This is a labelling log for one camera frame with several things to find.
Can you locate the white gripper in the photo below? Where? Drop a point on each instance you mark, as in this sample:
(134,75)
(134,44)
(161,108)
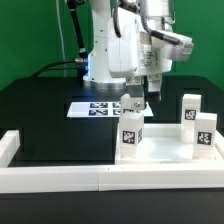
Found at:
(133,54)

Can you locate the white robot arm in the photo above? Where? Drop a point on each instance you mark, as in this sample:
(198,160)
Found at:
(157,18)

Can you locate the white marker sheet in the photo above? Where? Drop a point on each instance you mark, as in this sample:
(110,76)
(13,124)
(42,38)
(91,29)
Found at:
(95,109)

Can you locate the white square table top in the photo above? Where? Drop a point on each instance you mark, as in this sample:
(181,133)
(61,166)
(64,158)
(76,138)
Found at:
(162,144)

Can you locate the white U-shaped obstacle fence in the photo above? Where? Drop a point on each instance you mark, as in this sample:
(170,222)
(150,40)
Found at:
(102,177)

